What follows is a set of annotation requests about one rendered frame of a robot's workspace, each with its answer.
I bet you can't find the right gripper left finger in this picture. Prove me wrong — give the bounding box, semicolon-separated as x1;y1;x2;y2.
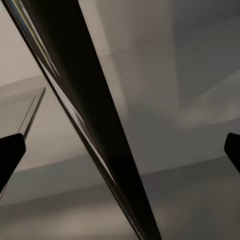
0;133;26;193

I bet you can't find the poster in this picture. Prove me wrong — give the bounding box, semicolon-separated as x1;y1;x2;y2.
1;0;163;240

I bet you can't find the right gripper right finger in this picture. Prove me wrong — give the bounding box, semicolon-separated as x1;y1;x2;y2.
224;133;240;173

